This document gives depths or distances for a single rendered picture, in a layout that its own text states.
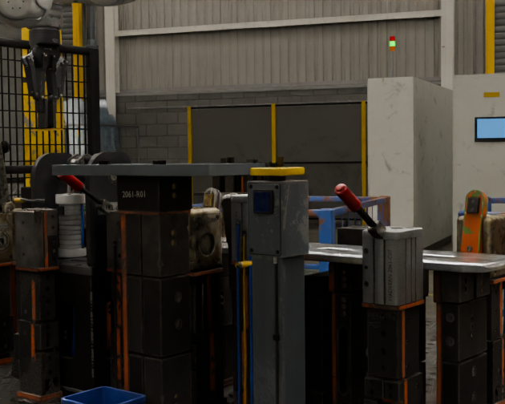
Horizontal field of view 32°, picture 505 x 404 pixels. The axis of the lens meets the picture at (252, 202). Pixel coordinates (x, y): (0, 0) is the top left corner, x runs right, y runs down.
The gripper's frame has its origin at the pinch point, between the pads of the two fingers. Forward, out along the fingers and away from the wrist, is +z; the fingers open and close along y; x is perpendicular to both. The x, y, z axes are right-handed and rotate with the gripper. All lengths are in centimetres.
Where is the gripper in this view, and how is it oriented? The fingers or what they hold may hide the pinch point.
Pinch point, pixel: (46, 113)
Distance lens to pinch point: 225.9
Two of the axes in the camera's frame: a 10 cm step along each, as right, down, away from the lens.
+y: 6.2, -0.5, 7.8
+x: -7.8, -0.2, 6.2
